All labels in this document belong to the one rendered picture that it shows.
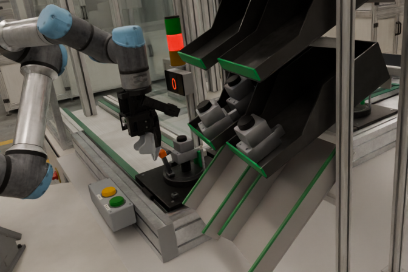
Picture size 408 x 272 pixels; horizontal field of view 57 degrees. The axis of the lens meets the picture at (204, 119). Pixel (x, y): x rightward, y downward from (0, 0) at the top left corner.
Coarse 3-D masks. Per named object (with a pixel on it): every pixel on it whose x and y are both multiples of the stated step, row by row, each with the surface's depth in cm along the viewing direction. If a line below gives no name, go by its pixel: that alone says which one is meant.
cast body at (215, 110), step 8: (200, 104) 75; (208, 104) 73; (216, 104) 73; (200, 112) 74; (208, 112) 73; (216, 112) 73; (224, 112) 76; (232, 112) 76; (208, 120) 74; (216, 120) 74; (224, 120) 74; (232, 120) 75; (200, 128) 76; (208, 128) 74; (216, 128) 75; (224, 128) 75; (208, 136) 75
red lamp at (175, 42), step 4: (168, 36) 117; (172, 36) 117; (176, 36) 117; (180, 36) 118; (168, 40) 118; (172, 40) 117; (176, 40) 117; (180, 40) 118; (168, 44) 119; (172, 44) 118; (176, 44) 118; (180, 44) 118; (168, 48) 120; (172, 48) 118; (176, 48) 118; (180, 48) 119
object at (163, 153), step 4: (160, 152) 103; (164, 152) 104; (168, 152) 105; (160, 156) 103; (164, 156) 104; (164, 160) 105; (164, 164) 106; (168, 164) 106; (168, 168) 106; (168, 172) 106
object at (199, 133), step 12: (276, 72) 73; (264, 84) 72; (228, 96) 85; (252, 96) 72; (264, 96) 73; (228, 108) 83; (252, 108) 73; (192, 120) 83; (228, 132) 72; (216, 144) 72
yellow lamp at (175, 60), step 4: (172, 52) 119; (176, 52) 118; (172, 56) 119; (176, 56) 119; (172, 60) 120; (176, 60) 119; (180, 60) 120; (172, 64) 120; (176, 64) 120; (180, 64) 120; (184, 64) 121
